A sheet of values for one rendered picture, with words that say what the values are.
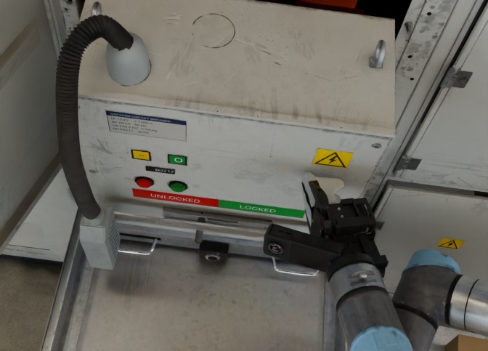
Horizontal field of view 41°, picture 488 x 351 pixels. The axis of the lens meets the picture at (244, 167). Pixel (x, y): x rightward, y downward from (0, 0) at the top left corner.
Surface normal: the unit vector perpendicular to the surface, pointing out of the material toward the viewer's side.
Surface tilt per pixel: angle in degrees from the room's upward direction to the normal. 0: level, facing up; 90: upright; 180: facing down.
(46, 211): 90
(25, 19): 90
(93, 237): 64
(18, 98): 90
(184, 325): 0
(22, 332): 0
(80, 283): 0
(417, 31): 90
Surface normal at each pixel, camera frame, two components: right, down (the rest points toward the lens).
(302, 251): -0.34, 0.61
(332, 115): 0.07, -0.47
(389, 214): -0.10, 0.85
